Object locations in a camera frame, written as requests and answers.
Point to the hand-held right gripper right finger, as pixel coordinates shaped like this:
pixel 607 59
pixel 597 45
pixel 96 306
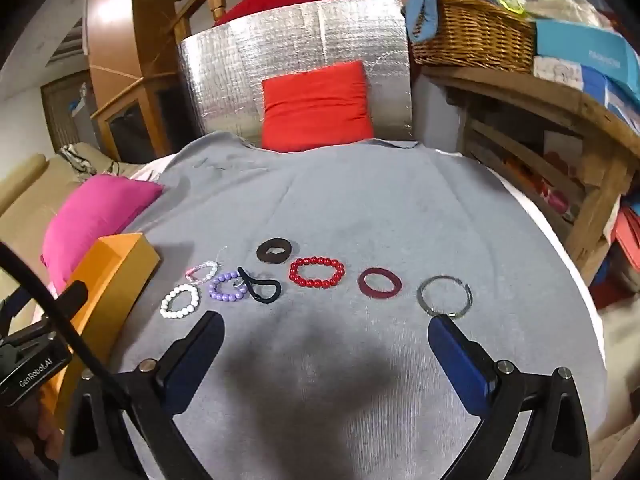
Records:
pixel 457 365

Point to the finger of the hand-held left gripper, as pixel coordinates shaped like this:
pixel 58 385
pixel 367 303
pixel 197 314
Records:
pixel 72 296

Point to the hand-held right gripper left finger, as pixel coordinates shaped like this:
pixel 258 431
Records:
pixel 192 360

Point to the orange cardboard box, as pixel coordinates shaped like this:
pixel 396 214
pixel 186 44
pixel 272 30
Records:
pixel 115 280

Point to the thin metal bangle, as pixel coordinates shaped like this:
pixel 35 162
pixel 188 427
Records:
pixel 422 300

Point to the maroon bangle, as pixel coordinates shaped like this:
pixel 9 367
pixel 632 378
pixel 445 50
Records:
pixel 363 285

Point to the pink pillow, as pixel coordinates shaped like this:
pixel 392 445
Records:
pixel 95 220

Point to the beige sofa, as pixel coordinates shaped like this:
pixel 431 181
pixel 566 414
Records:
pixel 30 195

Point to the patterned cloth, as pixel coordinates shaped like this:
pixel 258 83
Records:
pixel 77 160

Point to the brown door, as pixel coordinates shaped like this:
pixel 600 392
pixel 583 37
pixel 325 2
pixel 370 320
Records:
pixel 62 115

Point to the grey cloth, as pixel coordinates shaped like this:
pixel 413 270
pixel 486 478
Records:
pixel 350 200

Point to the wooden cabinet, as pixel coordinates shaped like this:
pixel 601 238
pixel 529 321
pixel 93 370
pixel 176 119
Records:
pixel 125 35

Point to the small red pillow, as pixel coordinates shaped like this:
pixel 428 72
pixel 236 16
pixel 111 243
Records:
pixel 315 105

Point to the wooden table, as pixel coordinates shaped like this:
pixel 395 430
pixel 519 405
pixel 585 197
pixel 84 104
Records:
pixel 550 95

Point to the white patterned box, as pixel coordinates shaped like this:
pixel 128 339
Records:
pixel 557 71

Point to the stack of blue boxes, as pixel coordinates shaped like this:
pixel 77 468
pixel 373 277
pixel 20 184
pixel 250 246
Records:
pixel 615 95

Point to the wicker basket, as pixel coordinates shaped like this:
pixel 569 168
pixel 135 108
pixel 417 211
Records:
pixel 475 35

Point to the light blue box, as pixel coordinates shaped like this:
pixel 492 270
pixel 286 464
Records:
pixel 580 42

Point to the blue cloth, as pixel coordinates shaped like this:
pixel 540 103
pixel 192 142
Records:
pixel 425 5

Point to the wall vent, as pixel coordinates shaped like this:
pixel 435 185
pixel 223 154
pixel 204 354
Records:
pixel 67 42

